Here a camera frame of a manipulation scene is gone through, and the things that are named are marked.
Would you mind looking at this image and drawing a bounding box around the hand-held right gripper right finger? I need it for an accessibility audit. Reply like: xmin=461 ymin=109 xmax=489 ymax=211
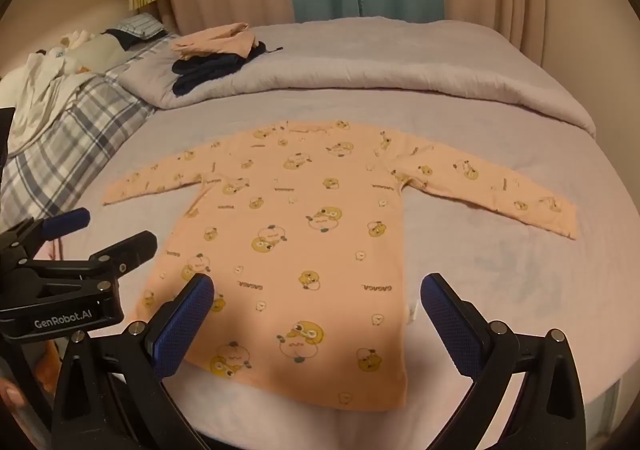
xmin=420 ymin=272 xmax=587 ymax=450

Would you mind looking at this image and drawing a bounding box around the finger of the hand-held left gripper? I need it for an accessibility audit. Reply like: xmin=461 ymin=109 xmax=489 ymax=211
xmin=0 ymin=208 xmax=92 ymax=261
xmin=20 ymin=230 xmax=159 ymax=288

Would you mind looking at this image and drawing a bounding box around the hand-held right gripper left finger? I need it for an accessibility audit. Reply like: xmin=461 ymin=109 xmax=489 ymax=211
xmin=50 ymin=272 xmax=216 ymax=450

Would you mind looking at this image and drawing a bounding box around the peach cartoon print shirt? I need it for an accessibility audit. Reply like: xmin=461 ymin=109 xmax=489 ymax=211
xmin=102 ymin=119 xmax=581 ymax=413

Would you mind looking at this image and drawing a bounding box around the person's left hand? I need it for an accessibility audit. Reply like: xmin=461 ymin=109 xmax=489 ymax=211
xmin=0 ymin=372 xmax=31 ymax=423

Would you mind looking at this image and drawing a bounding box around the pale purple bed sheet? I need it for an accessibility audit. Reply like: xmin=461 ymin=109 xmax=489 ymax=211
xmin=47 ymin=84 xmax=621 ymax=450

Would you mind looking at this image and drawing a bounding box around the plaid blanket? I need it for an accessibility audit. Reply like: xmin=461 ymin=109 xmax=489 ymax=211
xmin=0 ymin=32 xmax=178 ymax=235

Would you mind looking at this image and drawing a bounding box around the white crumpled cloth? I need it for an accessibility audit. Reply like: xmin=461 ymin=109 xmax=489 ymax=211
xmin=0 ymin=30 xmax=101 ymax=155

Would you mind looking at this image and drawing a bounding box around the pale pillow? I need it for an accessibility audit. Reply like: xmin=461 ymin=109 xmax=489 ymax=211
xmin=70 ymin=36 xmax=128 ymax=73

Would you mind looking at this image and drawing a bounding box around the small dark cloth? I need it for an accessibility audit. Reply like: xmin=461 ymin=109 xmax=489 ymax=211
xmin=101 ymin=28 xmax=138 ymax=51

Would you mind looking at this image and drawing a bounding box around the navy garment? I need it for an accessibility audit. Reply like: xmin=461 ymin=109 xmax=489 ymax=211
xmin=171 ymin=42 xmax=283 ymax=96

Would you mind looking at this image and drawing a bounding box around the striped pillow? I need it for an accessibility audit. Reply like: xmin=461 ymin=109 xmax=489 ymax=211
xmin=102 ymin=12 xmax=168 ymax=50

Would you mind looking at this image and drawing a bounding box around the plain peach garment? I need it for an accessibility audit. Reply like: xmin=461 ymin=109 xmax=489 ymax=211
xmin=170 ymin=22 xmax=258 ymax=58

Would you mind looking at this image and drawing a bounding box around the grey duvet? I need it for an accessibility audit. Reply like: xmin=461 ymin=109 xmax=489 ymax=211
xmin=117 ymin=16 xmax=598 ymax=141

